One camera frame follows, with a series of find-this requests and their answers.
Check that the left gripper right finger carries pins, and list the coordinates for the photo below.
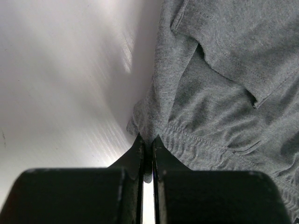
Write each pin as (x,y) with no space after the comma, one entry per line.
(184,196)

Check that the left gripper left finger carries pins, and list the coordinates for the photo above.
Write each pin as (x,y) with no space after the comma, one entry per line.
(111,195)

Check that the grey shorts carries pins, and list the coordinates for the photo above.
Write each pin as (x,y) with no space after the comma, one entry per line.
(224,93)

